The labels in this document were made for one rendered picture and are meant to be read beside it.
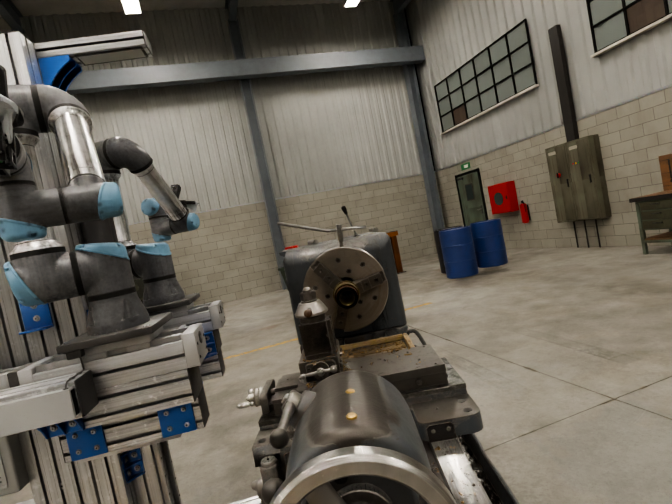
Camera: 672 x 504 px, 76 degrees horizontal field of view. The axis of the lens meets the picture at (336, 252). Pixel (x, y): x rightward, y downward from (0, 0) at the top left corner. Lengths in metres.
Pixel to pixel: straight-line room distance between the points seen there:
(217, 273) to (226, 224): 1.30
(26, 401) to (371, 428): 0.94
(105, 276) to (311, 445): 0.93
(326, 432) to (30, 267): 0.97
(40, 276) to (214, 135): 10.90
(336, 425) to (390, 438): 0.05
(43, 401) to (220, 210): 10.59
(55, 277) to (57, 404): 0.29
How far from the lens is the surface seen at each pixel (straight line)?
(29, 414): 1.21
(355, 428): 0.38
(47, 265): 1.24
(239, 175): 11.81
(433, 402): 0.99
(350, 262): 1.57
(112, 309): 1.23
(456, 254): 7.98
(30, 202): 1.00
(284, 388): 1.05
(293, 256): 1.75
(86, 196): 1.00
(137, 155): 1.79
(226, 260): 11.57
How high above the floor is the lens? 1.31
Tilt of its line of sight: 3 degrees down
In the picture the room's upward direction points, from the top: 11 degrees counter-clockwise
